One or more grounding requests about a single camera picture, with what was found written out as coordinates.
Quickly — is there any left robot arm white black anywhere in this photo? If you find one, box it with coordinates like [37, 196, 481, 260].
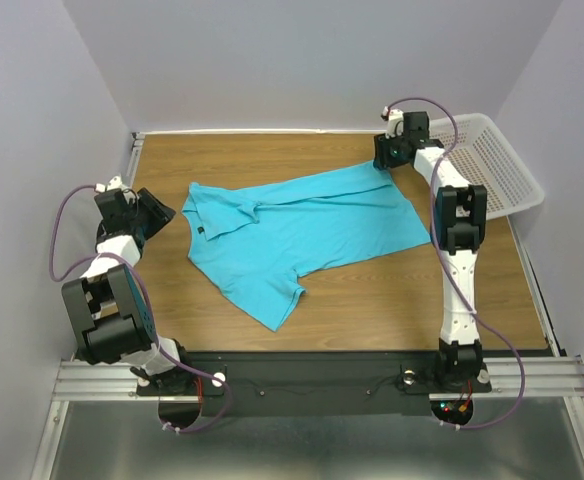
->
[61, 177, 194, 396]

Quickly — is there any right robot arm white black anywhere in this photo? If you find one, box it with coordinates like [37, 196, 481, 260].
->
[374, 107, 487, 386]

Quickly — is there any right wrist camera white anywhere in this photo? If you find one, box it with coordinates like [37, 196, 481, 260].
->
[381, 106, 404, 139]

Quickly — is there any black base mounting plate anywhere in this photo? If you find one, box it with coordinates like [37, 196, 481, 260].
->
[136, 351, 491, 417]

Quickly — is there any turquoise t shirt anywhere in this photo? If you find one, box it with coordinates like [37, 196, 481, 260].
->
[182, 162, 430, 331]

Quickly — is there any left aluminium frame rail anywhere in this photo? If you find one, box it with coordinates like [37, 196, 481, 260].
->
[82, 131, 146, 342]

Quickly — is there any front aluminium frame rail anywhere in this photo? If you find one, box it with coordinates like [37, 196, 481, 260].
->
[52, 357, 584, 402]

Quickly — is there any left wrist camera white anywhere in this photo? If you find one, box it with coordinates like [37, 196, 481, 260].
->
[94, 175, 126, 194]

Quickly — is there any aluminium frame rail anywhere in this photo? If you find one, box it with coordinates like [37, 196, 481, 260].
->
[52, 357, 584, 402]
[82, 131, 146, 342]
[507, 216, 567, 357]

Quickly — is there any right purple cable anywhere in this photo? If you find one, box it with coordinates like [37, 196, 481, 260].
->
[386, 96, 526, 432]

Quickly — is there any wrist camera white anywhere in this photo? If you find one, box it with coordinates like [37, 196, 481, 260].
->
[94, 175, 126, 194]
[381, 106, 404, 139]

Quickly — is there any white plastic basket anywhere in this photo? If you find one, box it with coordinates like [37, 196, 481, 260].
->
[430, 113, 544, 220]

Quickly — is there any right aluminium frame rail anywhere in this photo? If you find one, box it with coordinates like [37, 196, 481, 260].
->
[507, 216, 567, 357]

